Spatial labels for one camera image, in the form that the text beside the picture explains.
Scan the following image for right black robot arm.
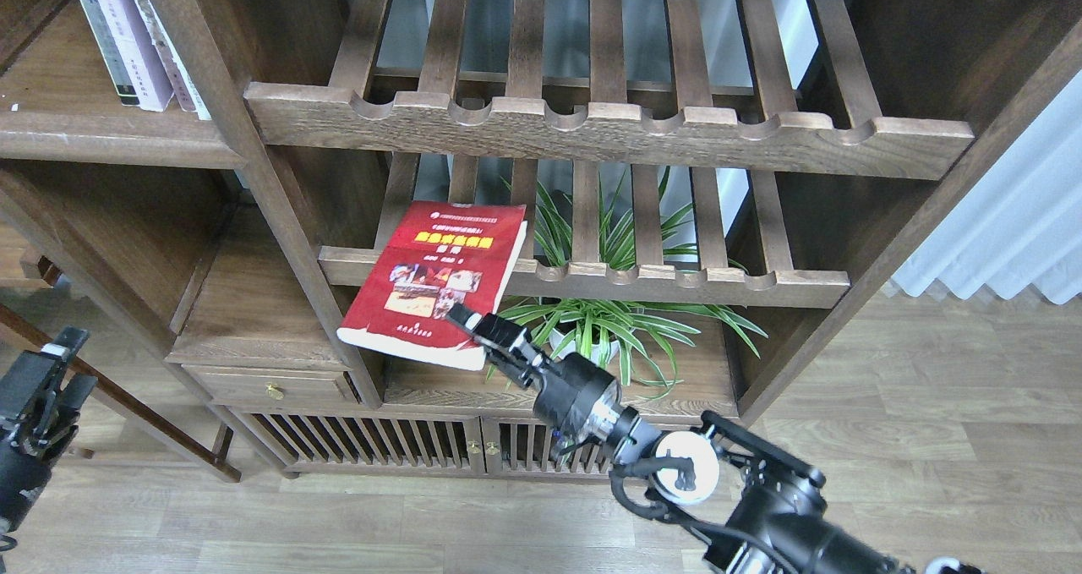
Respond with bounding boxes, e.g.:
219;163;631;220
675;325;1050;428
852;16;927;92
448;304;912;573

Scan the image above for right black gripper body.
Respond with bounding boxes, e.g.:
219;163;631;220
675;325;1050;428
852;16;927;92
472;312;622;453

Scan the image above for green spider plant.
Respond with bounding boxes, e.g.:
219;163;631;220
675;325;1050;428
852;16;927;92
500;184;768;397

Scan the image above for dark wooden bookshelf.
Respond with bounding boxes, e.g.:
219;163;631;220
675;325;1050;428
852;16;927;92
3;0;1079;477

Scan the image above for white plant pot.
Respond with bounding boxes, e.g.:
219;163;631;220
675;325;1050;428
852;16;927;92
547;321;620;369

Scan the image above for white lavender cover book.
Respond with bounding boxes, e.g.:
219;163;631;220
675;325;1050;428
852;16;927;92
98;0;173;112

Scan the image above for white standing books on shelf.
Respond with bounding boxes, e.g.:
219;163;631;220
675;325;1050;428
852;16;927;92
134;0;211;121

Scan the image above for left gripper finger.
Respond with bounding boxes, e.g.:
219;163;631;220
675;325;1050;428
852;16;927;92
44;326;90;358

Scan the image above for black yellow-green cover book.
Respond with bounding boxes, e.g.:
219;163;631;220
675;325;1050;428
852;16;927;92
79;0;138;107

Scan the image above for white curtain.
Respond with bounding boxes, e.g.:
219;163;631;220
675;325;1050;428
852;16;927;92
892;74;1081;304

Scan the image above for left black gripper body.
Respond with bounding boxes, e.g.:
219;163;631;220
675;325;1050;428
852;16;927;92
1;350;97;537

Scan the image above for red cover book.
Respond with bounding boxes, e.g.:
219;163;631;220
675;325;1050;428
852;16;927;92
337;200;528;371

